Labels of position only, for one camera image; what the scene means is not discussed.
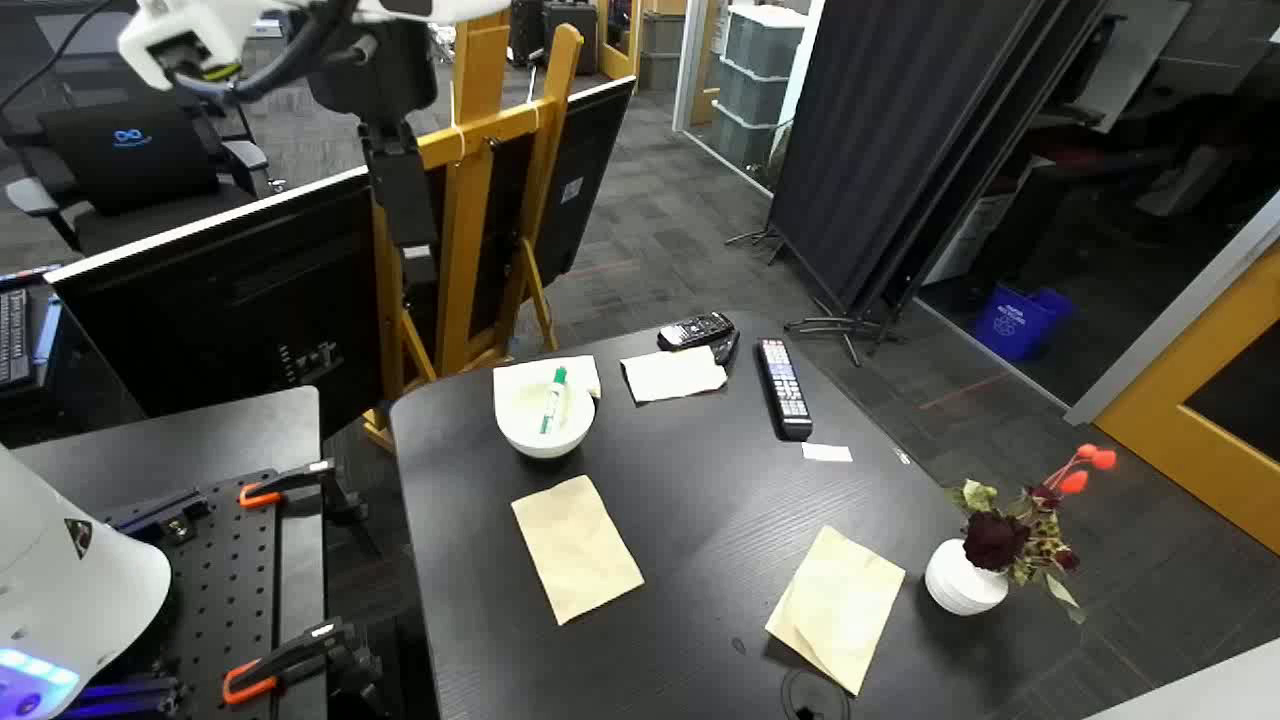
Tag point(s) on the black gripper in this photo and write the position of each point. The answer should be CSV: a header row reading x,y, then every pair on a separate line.
x,y
383,74

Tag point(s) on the green and white marker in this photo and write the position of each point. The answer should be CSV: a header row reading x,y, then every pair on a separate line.
x,y
552,400

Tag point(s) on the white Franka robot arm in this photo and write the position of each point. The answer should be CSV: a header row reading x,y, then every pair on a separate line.
x,y
184,35

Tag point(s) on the white bowl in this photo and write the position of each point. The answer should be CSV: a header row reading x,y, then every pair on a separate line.
x,y
544,427

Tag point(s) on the yellow wooden easel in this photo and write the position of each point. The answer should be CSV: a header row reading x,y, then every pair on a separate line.
x,y
466,202

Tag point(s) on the large black monitor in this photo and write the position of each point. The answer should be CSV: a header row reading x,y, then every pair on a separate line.
x,y
227,306

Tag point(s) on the black office chair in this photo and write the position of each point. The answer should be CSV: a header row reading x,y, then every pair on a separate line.
x,y
126,152

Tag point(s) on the black phone with keypad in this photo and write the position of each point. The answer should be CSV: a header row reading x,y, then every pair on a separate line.
x,y
693,330

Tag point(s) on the grey storage bin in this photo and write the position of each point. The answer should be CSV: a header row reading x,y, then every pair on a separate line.
x,y
737,139
761,42
750,89

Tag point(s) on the black keyboard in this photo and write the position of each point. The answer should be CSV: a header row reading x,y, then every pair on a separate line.
x,y
20,334

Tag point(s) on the long black remote control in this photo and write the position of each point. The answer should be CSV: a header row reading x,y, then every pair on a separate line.
x,y
786,386

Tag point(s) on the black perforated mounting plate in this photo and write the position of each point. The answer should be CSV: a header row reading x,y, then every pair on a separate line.
x,y
227,584

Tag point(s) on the black curtain stand foot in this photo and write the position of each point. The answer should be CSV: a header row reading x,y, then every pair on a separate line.
x,y
843,330

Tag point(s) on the small white card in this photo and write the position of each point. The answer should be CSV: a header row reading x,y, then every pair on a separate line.
x,y
825,455

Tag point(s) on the blue bin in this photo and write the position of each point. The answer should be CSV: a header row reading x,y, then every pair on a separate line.
x,y
1020,320

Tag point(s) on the white round vase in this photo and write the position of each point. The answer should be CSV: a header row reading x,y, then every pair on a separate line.
x,y
961,583

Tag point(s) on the red and dark flowers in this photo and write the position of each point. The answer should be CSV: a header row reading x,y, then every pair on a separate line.
x,y
1027,526

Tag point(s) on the yellow door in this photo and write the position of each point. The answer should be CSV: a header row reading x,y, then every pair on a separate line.
x,y
1201,400

